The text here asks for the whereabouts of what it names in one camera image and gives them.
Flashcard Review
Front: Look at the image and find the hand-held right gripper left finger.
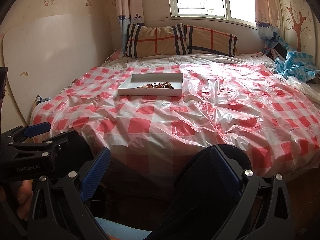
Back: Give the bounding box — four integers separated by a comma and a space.
27, 147, 112, 240

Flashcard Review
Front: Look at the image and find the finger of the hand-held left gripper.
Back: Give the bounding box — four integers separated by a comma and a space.
7, 132, 72, 160
0, 122, 52, 145

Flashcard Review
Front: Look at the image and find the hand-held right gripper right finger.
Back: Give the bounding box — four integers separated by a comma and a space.
210, 146, 294, 240

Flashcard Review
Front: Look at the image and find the white cardboard box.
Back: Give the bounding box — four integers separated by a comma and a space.
117, 73, 184, 97

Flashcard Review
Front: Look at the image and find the person's left hand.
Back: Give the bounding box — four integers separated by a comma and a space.
0, 179, 34, 217

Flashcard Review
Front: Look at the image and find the red checked plastic sheet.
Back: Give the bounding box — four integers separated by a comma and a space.
31, 61, 320, 183

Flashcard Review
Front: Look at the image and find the light blue seat cloth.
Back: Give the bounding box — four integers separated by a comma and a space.
95, 217, 157, 240

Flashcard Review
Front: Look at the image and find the white headboard panel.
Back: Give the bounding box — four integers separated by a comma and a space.
2, 14, 113, 125

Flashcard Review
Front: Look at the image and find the white striped bedsheet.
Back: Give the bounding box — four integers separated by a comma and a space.
107, 52, 275, 68

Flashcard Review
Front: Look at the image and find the clear plastic bag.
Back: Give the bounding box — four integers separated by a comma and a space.
287, 75, 320, 98

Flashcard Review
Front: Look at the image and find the blue plastic bag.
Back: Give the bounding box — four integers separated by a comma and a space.
275, 51, 318, 83

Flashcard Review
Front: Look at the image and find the plaid pillow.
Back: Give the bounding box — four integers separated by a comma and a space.
184, 24, 238, 57
125, 23, 188, 58

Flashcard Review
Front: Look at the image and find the dark clothing pile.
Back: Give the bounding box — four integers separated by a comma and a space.
262, 32, 293, 58

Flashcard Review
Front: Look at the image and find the pink printed curtain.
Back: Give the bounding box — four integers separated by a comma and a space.
255, 0, 283, 53
115, 0, 145, 55

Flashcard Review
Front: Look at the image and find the window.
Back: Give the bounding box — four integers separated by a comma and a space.
166, 0, 258, 28

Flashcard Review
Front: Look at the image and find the tree wall sticker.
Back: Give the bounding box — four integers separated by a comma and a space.
285, 0, 315, 53

